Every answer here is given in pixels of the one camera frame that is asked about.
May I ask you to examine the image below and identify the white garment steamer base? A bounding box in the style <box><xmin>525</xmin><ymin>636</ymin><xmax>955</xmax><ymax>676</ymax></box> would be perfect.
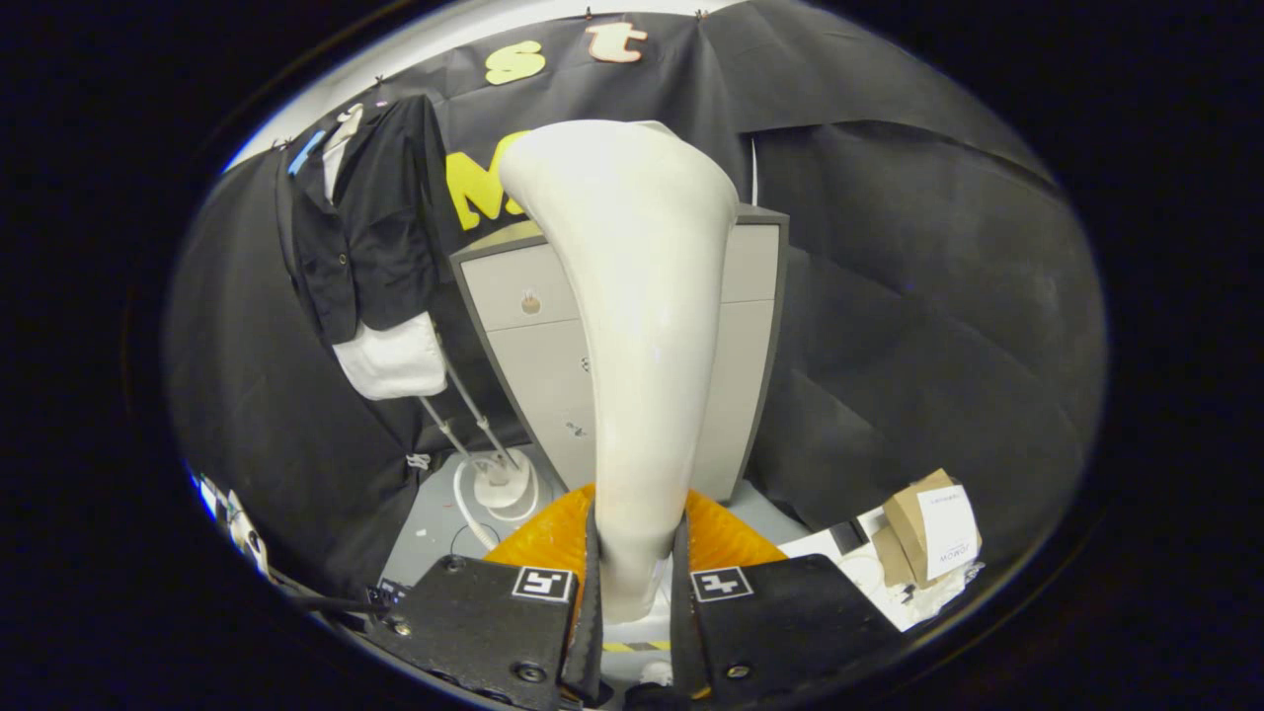
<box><xmin>472</xmin><ymin>449</ymin><xmax>534</xmax><ymax>522</ymax></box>

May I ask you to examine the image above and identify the black backdrop cloth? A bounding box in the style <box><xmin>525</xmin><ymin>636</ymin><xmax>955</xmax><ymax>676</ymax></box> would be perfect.
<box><xmin>163</xmin><ymin>0</ymin><xmax>1107</xmax><ymax>593</ymax></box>

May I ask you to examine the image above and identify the white shirt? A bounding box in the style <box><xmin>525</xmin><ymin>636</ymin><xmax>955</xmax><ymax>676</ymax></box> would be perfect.
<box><xmin>321</xmin><ymin>123</ymin><xmax>448</xmax><ymax>401</ymax></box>

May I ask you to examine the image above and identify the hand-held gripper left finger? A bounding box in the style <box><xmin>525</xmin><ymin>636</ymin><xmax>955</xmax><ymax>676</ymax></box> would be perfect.
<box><xmin>363</xmin><ymin>484</ymin><xmax>603</xmax><ymax>710</ymax></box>

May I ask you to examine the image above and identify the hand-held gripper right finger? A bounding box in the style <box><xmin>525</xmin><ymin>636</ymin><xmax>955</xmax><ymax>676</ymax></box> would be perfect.
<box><xmin>671</xmin><ymin>486</ymin><xmax>908</xmax><ymax>710</ymax></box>

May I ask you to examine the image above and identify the metal steamer pole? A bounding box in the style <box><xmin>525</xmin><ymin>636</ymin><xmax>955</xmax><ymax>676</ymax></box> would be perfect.
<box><xmin>441</xmin><ymin>357</ymin><xmax>520</xmax><ymax>470</ymax></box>
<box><xmin>417</xmin><ymin>395</ymin><xmax>495</xmax><ymax>485</ymax></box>

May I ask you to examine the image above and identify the black blazer jacket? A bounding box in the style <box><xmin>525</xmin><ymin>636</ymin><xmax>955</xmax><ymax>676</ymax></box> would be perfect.
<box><xmin>275</xmin><ymin>94</ymin><xmax>453</xmax><ymax>347</ymax></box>

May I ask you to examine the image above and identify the brown cardboard box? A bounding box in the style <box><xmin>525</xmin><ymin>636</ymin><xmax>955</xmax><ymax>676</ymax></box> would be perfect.
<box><xmin>869</xmin><ymin>468</ymin><xmax>984</xmax><ymax>591</ymax></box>

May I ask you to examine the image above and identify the white garment steamer head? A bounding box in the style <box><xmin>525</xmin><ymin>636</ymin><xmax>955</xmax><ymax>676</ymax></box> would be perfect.
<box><xmin>499</xmin><ymin>118</ymin><xmax>742</xmax><ymax>625</ymax></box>

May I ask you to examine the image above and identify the grey cabinet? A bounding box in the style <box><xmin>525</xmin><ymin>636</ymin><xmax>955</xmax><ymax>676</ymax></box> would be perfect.
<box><xmin>451</xmin><ymin>202</ymin><xmax>791</xmax><ymax>505</ymax></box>

